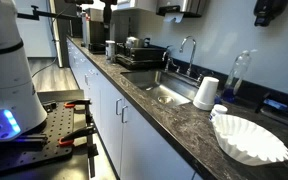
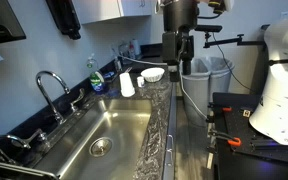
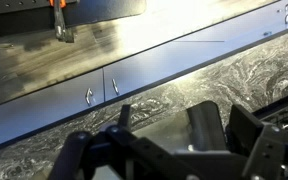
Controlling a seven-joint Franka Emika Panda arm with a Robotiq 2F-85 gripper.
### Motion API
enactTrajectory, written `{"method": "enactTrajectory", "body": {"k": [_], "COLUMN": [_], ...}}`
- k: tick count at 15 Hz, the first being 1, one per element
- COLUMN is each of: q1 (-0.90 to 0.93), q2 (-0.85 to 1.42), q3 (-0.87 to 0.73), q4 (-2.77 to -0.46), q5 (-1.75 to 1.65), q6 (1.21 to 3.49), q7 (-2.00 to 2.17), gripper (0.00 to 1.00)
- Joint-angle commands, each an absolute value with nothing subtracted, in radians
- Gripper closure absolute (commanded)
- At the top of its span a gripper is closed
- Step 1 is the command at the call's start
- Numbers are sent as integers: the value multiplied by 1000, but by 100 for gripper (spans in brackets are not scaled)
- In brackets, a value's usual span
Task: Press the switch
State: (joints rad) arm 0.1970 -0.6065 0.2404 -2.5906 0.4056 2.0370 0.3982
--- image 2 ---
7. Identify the white cylindrical container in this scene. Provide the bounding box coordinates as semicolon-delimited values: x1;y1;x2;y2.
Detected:
131;38;142;57

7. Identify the black stereo camera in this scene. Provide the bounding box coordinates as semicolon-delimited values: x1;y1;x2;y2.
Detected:
194;24;224;34

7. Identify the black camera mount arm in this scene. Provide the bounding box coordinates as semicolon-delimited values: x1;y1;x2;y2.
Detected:
203;33;268;50

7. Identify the black clamp with orange grip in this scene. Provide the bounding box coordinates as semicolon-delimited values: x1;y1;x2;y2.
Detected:
207;129;243;148
206;102;234;124

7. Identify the clear container with red label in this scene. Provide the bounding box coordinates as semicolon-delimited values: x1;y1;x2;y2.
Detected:
127;42;137;60

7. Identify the white power cable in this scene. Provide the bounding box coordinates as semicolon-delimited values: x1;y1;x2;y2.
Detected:
118;54;209;122

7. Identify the small white bottle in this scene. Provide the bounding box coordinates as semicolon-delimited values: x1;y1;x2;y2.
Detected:
136;76;146;88

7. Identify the blue sponge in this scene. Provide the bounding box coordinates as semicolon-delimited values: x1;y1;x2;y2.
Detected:
103;70;118;83

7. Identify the black wall soap dispenser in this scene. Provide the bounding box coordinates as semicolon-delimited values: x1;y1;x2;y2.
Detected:
45;0;82;41

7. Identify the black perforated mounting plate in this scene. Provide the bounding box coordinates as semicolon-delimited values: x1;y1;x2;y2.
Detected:
213;106;288;167

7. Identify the chrome gooseneck faucet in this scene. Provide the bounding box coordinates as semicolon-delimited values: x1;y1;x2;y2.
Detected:
35;70;71;125

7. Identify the chrome faucet lever handle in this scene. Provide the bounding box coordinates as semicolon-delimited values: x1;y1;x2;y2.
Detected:
69;88;86;113

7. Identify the clear sanitizer pump bottle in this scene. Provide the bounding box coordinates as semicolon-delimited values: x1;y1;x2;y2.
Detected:
118;41;130;59

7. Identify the white coffee filter stack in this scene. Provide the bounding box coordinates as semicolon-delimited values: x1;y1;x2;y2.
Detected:
140;67;166;83

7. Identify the small chrome side faucet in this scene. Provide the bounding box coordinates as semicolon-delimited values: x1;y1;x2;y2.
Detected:
0;128;48;158

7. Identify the black camera cable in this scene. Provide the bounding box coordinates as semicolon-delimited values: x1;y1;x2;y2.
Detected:
211;31;256;93

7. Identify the white paper cup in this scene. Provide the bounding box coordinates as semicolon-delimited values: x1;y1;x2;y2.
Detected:
118;72;136;98

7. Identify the stainless steel sink basin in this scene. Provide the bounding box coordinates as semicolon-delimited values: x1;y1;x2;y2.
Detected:
0;98;153;180

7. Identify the grey trash bin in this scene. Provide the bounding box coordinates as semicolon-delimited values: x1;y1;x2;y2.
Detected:
180;57;212;128
202;55;235;103

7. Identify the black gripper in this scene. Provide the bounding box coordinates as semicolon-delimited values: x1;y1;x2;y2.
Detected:
161;24;196;83

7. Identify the clear dish soap bottle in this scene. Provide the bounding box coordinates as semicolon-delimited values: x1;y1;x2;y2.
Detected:
85;53;106;94

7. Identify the thin pump bottle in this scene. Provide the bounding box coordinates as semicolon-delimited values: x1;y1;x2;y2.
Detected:
111;48;123;73

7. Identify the white upper cabinet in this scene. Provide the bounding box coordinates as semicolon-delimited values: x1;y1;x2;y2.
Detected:
71;0;153;25

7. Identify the white lower cabinet run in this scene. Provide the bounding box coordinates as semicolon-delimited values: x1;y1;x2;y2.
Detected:
162;83;179;180

